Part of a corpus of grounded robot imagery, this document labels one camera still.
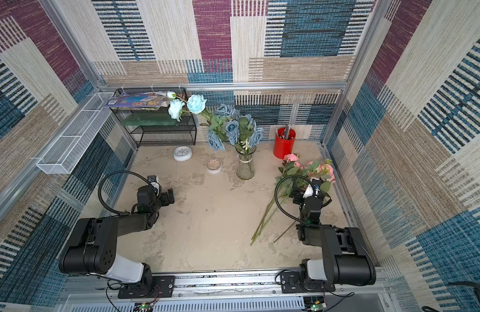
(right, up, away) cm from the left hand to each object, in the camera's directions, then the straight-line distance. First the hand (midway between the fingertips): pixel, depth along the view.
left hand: (162, 190), depth 95 cm
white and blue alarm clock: (+5, +18, +17) cm, 25 cm away
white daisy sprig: (+40, +21, -17) cm, 48 cm away
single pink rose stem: (+78, +9, +4) cm, 79 cm away
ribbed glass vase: (+41, +10, +13) cm, 44 cm away
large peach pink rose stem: (+80, +9, +4) cm, 80 cm away
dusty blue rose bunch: (+33, +29, -14) cm, 46 cm away
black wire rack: (-14, +40, +12) cm, 44 cm away
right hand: (+68, +2, -5) cm, 68 cm away
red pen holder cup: (+61, +24, +10) cm, 66 cm away
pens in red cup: (+63, +29, +10) cm, 70 cm away
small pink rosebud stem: (+59, -16, -7) cm, 61 cm away
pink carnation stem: (+62, +15, +6) cm, 64 cm away
